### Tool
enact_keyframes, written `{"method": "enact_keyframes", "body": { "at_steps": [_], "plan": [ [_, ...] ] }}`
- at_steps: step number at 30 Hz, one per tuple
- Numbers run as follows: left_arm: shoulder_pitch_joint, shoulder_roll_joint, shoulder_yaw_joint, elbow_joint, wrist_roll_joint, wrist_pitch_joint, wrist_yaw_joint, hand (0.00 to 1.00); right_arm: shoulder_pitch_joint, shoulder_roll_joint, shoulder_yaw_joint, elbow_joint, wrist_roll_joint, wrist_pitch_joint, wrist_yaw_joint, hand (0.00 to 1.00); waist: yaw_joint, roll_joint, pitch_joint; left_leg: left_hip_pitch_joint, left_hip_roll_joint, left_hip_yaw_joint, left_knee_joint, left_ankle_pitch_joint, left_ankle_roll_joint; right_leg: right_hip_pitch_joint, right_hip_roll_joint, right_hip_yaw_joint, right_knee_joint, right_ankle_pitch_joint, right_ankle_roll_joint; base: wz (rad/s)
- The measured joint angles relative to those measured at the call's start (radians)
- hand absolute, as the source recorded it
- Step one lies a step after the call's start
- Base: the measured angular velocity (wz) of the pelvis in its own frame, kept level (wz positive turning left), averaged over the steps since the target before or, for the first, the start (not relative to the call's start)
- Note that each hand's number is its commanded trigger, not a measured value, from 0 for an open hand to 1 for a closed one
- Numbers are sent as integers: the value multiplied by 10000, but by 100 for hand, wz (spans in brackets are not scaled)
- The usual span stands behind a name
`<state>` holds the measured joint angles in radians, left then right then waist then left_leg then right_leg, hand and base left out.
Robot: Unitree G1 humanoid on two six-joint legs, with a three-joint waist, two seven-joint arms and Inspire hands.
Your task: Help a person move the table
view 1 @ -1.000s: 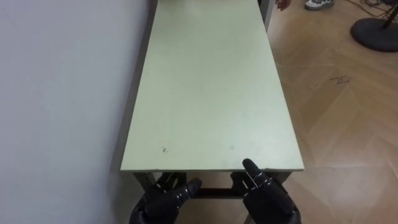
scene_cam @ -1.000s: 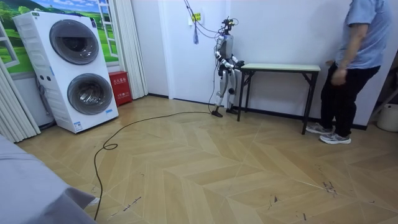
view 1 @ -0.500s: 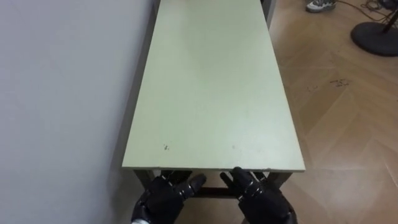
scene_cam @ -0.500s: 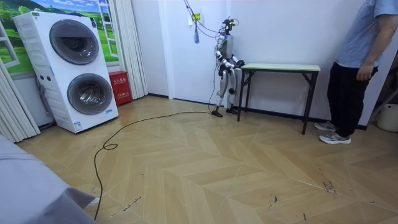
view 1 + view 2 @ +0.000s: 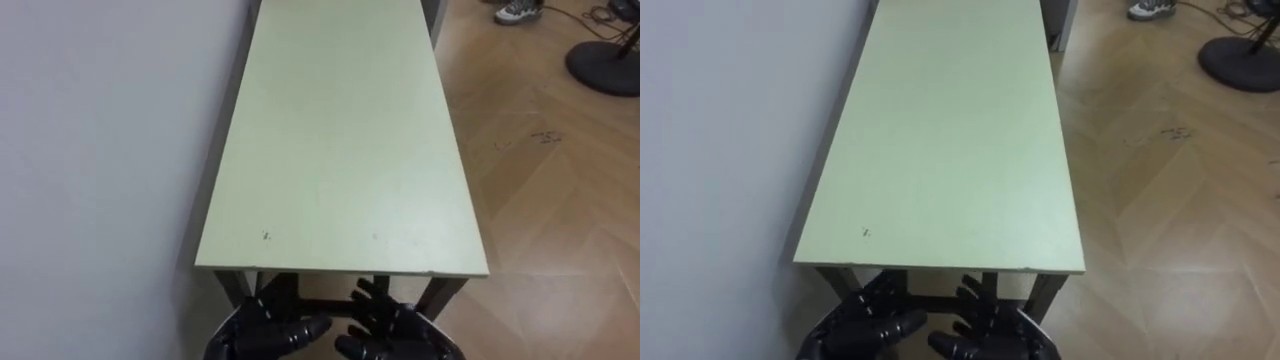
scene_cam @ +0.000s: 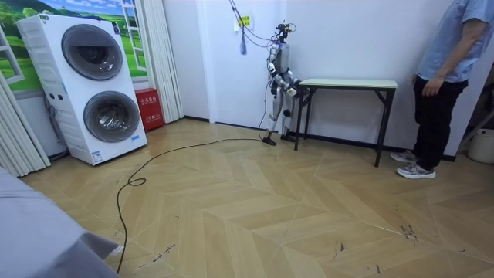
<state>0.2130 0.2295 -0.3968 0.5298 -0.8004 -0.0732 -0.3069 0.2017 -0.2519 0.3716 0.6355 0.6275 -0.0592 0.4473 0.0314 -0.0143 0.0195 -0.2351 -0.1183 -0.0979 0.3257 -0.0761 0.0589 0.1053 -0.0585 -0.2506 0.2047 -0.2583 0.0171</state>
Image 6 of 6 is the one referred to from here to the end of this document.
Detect robot legs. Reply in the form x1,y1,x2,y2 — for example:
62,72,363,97
262,81,297,147

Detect robot body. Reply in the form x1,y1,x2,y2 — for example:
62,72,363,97
269,22,297,84

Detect white door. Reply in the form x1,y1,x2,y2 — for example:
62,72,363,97
195,0,289,130

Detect black-legged desk with pale top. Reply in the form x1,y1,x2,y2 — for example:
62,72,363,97
293,78,400,168

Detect white pleated curtain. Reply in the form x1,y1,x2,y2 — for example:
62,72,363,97
0,70,52,179
132,0,185,125

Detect red metal box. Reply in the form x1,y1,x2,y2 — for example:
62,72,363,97
134,87,166,134

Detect white bucket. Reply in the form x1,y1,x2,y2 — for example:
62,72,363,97
467,127,494,165

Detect white washing machine tower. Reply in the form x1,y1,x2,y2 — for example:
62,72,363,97
15,13,149,167

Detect grey bed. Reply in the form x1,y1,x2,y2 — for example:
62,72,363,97
0,167,125,278

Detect cable bundle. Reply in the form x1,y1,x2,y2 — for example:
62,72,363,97
228,0,279,56

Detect black floor cable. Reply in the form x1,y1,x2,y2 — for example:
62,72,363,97
115,81,271,274

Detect grey washing machine hose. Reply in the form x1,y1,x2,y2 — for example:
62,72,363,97
43,95,71,162

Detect landscape wall poster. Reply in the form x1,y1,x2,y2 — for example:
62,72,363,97
0,0,150,94

